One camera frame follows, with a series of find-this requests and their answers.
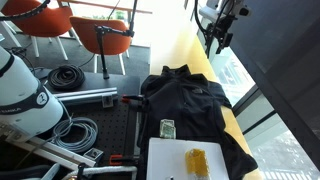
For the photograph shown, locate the white paper sheet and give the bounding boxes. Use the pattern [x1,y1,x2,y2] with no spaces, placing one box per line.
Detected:
[146,137,231,180]

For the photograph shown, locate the grey cable coil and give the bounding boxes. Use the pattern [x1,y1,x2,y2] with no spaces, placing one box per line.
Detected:
[51,116,99,155]

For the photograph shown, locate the black camera stand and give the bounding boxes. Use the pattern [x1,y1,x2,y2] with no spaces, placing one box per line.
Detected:
[94,0,140,81]

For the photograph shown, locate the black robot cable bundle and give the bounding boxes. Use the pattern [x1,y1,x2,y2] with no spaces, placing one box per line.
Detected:
[0,0,52,22]

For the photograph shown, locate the brown wooden desk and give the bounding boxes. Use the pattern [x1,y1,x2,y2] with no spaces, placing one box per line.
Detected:
[56,0,154,16]

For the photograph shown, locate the small grey box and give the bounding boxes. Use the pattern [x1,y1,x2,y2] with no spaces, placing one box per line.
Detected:
[83,147,105,163]

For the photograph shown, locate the black zip-up fleece jacket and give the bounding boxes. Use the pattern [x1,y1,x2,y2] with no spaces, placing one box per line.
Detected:
[138,64,259,180]

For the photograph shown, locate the black cable coil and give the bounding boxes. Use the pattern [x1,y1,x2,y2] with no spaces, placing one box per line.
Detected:
[47,64,86,91]

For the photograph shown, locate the orange shell chair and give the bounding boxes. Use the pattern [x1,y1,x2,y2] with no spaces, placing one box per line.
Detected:
[69,15,133,76]
[0,0,83,62]

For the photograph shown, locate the small grey bracket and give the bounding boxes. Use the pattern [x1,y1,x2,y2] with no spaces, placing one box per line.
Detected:
[101,94,115,109]

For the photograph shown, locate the white wrapped tube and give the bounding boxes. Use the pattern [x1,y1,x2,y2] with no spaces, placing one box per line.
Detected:
[61,165,138,180]

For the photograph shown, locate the small white camera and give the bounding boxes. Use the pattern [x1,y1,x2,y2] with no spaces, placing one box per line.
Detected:
[229,0,252,18]

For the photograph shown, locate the white mounting rail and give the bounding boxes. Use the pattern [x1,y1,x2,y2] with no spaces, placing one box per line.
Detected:
[4,133,98,168]

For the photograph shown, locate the yellow foam block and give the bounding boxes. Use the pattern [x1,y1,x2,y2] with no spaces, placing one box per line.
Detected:
[184,148,211,180]

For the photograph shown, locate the aluminium extrusion bar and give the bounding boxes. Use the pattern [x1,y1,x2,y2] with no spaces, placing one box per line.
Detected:
[53,87,119,98]
[61,94,120,107]

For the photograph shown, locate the dark mesh roller blind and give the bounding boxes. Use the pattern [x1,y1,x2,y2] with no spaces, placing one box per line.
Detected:
[229,0,320,171]

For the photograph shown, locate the thick black hose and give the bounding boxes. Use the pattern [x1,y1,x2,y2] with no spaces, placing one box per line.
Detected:
[0,163,51,180]

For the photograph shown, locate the black orange bar clamp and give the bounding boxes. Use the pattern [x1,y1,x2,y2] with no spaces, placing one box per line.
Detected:
[120,94,150,105]
[109,153,142,167]

